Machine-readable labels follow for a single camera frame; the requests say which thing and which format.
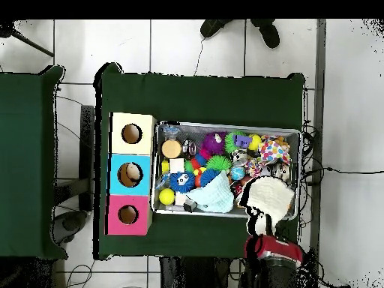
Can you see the cream waffle cloth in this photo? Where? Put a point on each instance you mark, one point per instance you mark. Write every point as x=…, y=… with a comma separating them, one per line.
x=267, y=198

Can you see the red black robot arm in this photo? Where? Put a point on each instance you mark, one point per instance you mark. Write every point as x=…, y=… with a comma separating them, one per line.
x=276, y=276

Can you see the clear mesh bin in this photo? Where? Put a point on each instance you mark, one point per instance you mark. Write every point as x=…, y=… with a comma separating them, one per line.
x=157, y=207

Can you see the wooden box with three holes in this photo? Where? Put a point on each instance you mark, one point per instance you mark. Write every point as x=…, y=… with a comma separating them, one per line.
x=117, y=175

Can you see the mint green knit cloth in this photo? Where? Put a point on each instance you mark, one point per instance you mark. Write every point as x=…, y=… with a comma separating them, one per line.
x=213, y=195

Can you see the blue globe ball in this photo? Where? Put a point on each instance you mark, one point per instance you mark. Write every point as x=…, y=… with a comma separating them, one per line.
x=237, y=173

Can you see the polka dot cloth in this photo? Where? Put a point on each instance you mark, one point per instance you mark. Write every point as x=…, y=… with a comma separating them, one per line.
x=275, y=151

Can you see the small green spiky ball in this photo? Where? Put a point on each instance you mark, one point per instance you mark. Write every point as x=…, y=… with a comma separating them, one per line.
x=218, y=164

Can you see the yellow smiley ball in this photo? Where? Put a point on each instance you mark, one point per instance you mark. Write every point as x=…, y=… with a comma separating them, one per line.
x=255, y=142

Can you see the purple plastic block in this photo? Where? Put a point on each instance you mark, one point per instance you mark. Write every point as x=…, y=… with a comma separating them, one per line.
x=242, y=141

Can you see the large green spiky ball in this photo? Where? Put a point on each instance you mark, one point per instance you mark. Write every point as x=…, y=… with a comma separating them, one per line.
x=229, y=144

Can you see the blue fuzzy ball with eyes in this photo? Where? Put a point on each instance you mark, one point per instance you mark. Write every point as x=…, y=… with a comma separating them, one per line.
x=182, y=181

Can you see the purple spiky ball with eyes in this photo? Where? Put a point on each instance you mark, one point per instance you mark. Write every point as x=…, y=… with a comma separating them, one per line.
x=213, y=144

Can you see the black silver round toy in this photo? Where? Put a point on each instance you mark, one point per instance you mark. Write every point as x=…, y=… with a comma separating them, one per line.
x=189, y=147

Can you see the yellow block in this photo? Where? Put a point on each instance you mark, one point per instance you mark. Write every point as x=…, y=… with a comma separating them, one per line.
x=165, y=167

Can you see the round wooden disc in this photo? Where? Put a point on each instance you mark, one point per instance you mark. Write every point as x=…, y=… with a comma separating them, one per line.
x=171, y=149

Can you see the clear crumpled plastic packet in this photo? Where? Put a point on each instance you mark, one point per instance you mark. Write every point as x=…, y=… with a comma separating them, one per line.
x=172, y=129

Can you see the person's foot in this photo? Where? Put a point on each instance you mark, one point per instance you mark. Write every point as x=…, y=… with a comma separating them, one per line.
x=215, y=27
x=267, y=33

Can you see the green cloth side table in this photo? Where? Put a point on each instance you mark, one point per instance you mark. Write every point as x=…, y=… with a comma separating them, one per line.
x=27, y=162

